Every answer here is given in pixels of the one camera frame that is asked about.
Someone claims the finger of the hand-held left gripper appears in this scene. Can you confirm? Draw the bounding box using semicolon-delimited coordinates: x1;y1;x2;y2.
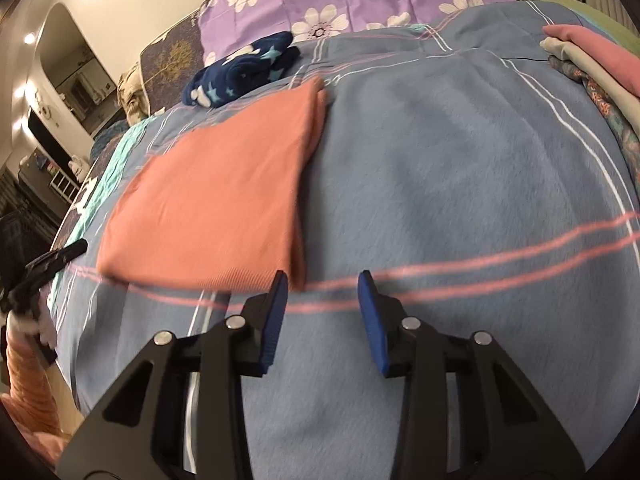
22;239;89;283

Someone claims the beige hanging garment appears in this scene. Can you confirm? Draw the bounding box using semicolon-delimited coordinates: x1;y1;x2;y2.
116;61;151;126

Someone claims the green pillow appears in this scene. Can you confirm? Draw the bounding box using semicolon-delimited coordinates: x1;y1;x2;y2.
537;0;640;43

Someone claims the dark deer print mattress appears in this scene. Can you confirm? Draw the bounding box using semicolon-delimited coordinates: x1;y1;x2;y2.
54;150;126;242

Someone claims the pink folded garment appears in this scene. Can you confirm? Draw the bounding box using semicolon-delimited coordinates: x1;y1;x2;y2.
542;24;640;98

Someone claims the person's left forearm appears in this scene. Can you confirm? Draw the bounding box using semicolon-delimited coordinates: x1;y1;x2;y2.
0;327;68;441

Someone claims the teal knitted cloth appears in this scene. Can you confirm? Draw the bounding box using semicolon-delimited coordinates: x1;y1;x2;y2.
50;125;151;291

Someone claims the arched wall mirror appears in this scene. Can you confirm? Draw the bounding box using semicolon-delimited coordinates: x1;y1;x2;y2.
32;2;121;136

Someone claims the floral folded garment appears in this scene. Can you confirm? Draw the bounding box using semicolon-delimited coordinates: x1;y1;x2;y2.
547;55;640;186

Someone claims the white ladder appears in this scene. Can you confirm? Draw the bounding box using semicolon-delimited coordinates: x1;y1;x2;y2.
47;167;81;205

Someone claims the salmon long sleeve shirt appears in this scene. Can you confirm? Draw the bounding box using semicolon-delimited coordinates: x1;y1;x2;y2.
96;76;328;293

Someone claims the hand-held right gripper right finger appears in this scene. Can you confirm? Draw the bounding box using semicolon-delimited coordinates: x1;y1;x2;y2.
357;270;586;480

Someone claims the dark tree-pattern pillow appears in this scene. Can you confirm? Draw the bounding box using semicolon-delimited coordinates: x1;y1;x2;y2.
139;2;211;116

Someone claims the navy star print blanket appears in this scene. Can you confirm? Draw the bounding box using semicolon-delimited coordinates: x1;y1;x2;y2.
181;31;301;108

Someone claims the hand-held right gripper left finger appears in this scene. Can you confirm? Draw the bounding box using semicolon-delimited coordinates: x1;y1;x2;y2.
56;270;289;480

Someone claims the blue fuzzy blanket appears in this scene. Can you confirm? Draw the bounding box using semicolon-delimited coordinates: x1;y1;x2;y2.
90;120;133;161

